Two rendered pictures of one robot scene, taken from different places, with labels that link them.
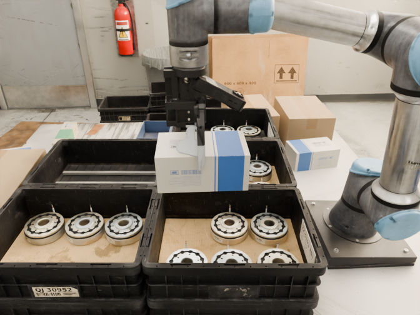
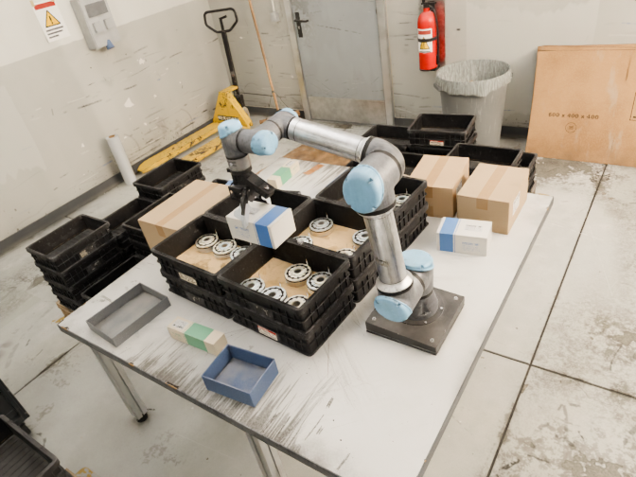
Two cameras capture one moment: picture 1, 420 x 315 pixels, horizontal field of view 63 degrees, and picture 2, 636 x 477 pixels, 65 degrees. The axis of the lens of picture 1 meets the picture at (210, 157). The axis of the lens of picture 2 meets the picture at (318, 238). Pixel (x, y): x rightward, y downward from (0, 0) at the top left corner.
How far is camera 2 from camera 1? 1.26 m
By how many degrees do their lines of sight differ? 36
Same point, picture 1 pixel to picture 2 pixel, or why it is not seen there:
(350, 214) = not seen: hidden behind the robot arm
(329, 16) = (330, 142)
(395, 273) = (413, 354)
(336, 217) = not seen: hidden behind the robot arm
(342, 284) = (364, 344)
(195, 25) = (230, 150)
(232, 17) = (244, 148)
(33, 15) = (340, 24)
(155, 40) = (468, 50)
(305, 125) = (475, 203)
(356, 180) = not seen: hidden behind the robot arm
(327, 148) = (473, 234)
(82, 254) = (215, 264)
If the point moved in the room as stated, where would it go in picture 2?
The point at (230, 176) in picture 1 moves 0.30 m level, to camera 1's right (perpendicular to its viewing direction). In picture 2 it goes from (263, 238) to (336, 260)
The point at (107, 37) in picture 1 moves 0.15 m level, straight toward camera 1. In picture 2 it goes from (411, 46) to (407, 52)
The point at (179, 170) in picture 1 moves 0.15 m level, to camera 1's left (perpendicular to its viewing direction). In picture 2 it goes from (238, 226) to (209, 218)
